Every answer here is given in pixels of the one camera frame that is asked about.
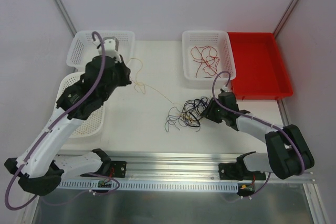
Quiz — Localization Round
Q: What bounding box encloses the multicolour wire bundle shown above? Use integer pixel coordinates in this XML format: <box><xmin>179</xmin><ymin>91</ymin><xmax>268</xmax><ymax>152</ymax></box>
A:
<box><xmin>164</xmin><ymin>97</ymin><xmax>212</xmax><ymax>133</ymax></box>

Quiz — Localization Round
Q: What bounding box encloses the long red wire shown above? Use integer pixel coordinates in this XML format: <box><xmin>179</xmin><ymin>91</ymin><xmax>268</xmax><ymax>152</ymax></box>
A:
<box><xmin>190</xmin><ymin>45</ymin><xmax>221</xmax><ymax>79</ymax></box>

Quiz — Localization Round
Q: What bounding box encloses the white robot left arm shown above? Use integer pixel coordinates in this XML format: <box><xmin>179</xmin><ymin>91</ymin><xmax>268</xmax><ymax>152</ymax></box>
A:
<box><xmin>4</xmin><ymin>55</ymin><xmax>131</xmax><ymax>196</ymax></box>

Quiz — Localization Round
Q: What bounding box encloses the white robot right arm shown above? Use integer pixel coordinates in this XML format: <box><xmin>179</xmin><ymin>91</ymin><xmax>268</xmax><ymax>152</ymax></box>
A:
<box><xmin>202</xmin><ymin>91</ymin><xmax>315</xmax><ymax>180</ymax></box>

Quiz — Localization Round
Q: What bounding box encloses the white rectangular basket back left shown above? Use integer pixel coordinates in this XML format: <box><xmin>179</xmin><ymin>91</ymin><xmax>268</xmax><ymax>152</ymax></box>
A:
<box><xmin>66</xmin><ymin>30</ymin><xmax>135</xmax><ymax>71</ymax></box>

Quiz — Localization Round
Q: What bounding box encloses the white rectangular basket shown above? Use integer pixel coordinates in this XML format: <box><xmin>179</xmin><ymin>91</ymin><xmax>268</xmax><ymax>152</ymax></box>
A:
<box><xmin>66</xmin><ymin>30</ymin><xmax>135</xmax><ymax>71</ymax></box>
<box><xmin>182</xmin><ymin>30</ymin><xmax>237</xmax><ymax>89</ymax></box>

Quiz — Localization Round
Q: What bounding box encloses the white oval basket left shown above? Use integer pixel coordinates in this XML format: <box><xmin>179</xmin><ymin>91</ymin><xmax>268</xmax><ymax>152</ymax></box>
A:
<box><xmin>56</xmin><ymin>72</ymin><xmax>105</xmax><ymax>139</ymax></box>

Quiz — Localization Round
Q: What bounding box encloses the white rectangular basket centre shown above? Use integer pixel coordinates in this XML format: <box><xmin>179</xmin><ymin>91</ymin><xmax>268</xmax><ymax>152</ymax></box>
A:
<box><xmin>182</xmin><ymin>30</ymin><xmax>237</xmax><ymax>89</ymax></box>

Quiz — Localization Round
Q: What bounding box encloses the red plastic tray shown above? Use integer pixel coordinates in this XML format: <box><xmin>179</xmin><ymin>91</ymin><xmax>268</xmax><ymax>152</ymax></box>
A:
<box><xmin>228</xmin><ymin>32</ymin><xmax>293</xmax><ymax>100</ymax></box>

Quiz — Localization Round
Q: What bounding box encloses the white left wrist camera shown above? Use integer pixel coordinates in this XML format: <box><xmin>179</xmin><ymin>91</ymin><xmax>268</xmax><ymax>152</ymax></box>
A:
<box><xmin>93</xmin><ymin>36</ymin><xmax>120</xmax><ymax>61</ymax></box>

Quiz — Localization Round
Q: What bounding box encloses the aluminium mounting rail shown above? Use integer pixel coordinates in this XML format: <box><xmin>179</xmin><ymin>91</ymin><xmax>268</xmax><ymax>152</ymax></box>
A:
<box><xmin>57</xmin><ymin>152</ymin><xmax>314</xmax><ymax>183</ymax></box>

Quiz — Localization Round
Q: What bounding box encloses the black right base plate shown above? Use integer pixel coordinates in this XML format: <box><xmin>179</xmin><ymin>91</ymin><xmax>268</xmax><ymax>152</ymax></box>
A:
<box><xmin>218</xmin><ymin>163</ymin><xmax>266</xmax><ymax>181</ymax></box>

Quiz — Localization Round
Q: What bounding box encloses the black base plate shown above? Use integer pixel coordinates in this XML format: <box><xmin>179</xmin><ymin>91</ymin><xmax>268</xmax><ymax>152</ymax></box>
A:
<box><xmin>218</xmin><ymin>163</ymin><xmax>266</xmax><ymax>181</ymax></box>
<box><xmin>81</xmin><ymin>161</ymin><xmax>127</xmax><ymax>178</ymax></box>

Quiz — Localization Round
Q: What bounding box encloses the white slotted cable duct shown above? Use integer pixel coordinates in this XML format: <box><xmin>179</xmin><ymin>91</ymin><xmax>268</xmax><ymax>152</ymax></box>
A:
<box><xmin>58</xmin><ymin>179</ymin><xmax>238</xmax><ymax>194</ymax></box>

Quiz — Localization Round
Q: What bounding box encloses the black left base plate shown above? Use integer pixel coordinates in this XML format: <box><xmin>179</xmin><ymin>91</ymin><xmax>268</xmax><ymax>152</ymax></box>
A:
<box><xmin>81</xmin><ymin>161</ymin><xmax>127</xmax><ymax>178</ymax></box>

